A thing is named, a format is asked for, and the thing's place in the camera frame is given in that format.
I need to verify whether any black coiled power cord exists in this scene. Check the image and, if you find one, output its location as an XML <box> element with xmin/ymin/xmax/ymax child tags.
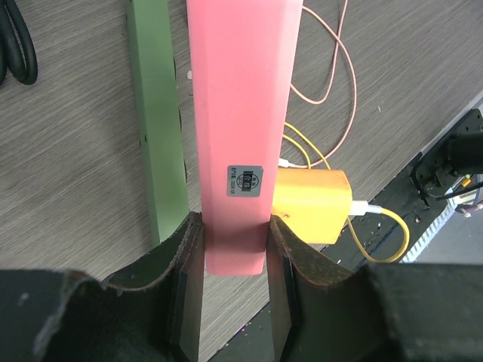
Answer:
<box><xmin>0</xmin><ymin>0</ymin><xmax>38</xmax><ymax>90</ymax></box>

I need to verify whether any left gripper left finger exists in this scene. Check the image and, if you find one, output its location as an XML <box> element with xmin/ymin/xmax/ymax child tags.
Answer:
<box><xmin>1</xmin><ymin>213</ymin><xmax>205</xmax><ymax>361</ymax></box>

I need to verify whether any yellow USB charger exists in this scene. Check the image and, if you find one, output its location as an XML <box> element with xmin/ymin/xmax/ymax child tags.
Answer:
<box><xmin>272</xmin><ymin>168</ymin><xmax>352</xmax><ymax>244</ymax></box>

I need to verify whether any yellow cable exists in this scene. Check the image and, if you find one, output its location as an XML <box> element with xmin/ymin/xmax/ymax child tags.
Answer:
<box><xmin>278</xmin><ymin>120</ymin><xmax>411</xmax><ymax>264</ymax></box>

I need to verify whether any green power strip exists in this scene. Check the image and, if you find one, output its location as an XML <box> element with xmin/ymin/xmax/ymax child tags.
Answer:
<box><xmin>127</xmin><ymin>1</ymin><xmax>189</xmax><ymax>245</ymax></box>

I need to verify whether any pink power strip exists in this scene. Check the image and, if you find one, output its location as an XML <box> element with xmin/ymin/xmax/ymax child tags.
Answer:
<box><xmin>187</xmin><ymin>1</ymin><xmax>302</xmax><ymax>276</ymax></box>

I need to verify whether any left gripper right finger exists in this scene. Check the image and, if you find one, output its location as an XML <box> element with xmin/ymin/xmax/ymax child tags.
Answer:
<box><xmin>266</xmin><ymin>216</ymin><xmax>482</xmax><ymax>361</ymax></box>

